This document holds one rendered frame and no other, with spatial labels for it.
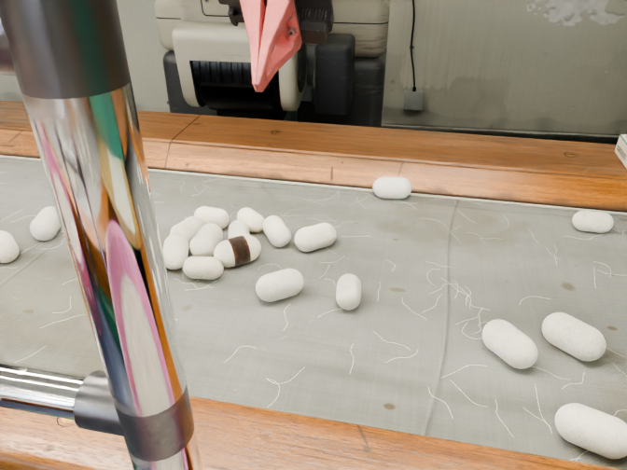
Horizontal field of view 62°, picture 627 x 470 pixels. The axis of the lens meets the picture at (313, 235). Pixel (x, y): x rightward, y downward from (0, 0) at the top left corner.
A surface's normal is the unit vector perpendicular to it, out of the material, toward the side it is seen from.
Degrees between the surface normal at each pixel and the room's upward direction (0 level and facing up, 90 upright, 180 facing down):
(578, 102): 89
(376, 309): 0
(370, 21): 90
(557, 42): 90
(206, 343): 0
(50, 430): 0
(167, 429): 90
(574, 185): 45
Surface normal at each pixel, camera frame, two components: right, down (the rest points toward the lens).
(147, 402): 0.26, 0.51
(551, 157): 0.00, -0.85
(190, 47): -0.14, 0.64
